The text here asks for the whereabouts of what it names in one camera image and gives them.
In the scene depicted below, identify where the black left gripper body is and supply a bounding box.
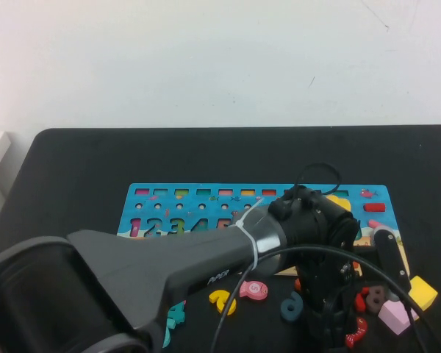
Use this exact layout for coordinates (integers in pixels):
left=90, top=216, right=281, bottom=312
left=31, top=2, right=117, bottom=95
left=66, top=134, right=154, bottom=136
left=296, top=252, right=362, bottom=321

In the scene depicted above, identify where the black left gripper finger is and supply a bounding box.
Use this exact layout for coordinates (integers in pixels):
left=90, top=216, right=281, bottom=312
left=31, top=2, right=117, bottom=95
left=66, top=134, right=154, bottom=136
left=305, top=314, right=334, bottom=353
left=332, top=310, right=358, bottom=350

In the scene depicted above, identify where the colourful wooden puzzle board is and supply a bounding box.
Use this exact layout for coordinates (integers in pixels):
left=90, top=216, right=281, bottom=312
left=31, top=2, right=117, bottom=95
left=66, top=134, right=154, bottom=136
left=115, top=182, right=411, bottom=277

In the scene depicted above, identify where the red wooden fish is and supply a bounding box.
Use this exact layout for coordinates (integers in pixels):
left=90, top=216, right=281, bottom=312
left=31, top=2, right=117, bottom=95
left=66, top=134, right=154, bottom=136
left=344, top=317, right=368, bottom=349

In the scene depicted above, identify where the blue-grey number nine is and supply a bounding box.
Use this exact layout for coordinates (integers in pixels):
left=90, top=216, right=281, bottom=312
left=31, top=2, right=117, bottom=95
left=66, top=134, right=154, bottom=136
left=280, top=290, right=304, bottom=322

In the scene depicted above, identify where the brown number eight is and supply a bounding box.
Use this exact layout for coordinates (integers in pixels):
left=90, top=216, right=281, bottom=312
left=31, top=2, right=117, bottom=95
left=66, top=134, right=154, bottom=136
left=365, top=285, right=387, bottom=313

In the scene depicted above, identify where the light pink wooden cube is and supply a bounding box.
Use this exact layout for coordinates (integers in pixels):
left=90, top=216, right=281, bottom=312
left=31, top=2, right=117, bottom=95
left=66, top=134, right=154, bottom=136
left=377, top=299, right=420, bottom=335

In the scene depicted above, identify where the pink wooden fish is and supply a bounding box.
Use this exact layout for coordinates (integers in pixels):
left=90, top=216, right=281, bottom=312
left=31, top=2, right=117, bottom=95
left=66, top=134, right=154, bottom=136
left=239, top=279, right=269, bottom=299

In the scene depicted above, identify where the yellow rubber duck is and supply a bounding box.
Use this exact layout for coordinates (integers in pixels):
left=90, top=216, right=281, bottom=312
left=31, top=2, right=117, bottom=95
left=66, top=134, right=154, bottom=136
left=326, top=194, right=353, bottom=221

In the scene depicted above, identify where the yellow wooden cube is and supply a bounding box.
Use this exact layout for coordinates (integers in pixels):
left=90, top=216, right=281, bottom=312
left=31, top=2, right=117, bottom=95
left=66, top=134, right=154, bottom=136
left=407, top=276, right=439, bottom=318

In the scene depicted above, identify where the white zip tie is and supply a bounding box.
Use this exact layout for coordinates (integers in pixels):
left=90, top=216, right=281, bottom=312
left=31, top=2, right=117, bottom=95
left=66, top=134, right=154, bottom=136
left=232, top=197, right=266, bottom=274

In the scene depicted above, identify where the yellow number six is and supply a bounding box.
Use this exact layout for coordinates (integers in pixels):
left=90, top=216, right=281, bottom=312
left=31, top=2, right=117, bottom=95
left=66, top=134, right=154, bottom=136
left=209, top=289, right=237, bottom=316

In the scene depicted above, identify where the green number four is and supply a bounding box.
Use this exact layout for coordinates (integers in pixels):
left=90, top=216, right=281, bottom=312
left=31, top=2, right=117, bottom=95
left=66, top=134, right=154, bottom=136
left=165, top=302, right=187, bottom=328

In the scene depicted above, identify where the long black cable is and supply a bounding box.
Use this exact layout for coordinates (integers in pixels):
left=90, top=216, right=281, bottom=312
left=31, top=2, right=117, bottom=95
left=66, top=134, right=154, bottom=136
left=209, top=245, right=433, bottom=353

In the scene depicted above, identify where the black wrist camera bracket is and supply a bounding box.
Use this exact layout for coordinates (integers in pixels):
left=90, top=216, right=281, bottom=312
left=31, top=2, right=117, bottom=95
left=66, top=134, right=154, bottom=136
left=370, top=224, right=413, bottom=303

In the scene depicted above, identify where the thin black cable loop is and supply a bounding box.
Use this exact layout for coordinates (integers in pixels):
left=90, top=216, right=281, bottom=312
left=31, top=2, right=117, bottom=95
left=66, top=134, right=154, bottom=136
left=295, top=163, right=343, bottom=198

